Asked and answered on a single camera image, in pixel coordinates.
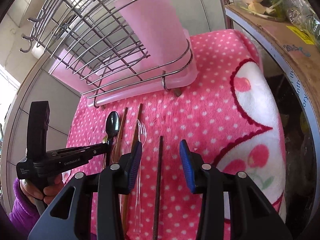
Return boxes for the brown wooden chopstick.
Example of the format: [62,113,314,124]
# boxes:
[112,107,128,163]
[121,103,143,239]

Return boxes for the dark chopstick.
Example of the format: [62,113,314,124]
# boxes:
[152,135,163,240]

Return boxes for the pink plastic left cup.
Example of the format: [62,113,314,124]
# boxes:
[49,49,99,94]

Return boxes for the pink plastic right cup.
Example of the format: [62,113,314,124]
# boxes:
[114,0,190,65]

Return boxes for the metal wire utensil rack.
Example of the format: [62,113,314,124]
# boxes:
[26,0,194,99]

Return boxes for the pink plastic cup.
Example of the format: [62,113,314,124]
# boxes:
[49,49,99,94]
[114,0,190,65]

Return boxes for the metal shelf rack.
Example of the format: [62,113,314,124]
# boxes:
[220,0,319,236]

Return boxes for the purple sleeve forearm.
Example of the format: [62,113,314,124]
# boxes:
[9,178,43,238]

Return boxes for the bagged green vegetables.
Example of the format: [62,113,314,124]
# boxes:
[286,0,319,50]

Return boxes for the left hand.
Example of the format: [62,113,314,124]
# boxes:
[20,174,64,205]

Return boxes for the pink polka dot towel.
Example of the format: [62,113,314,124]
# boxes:
[67,29,286,239]

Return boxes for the pink drip tray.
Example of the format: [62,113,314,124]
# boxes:
[86,28,199,107]

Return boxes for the black plastic spoon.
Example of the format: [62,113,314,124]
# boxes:
[105,111,120,166]

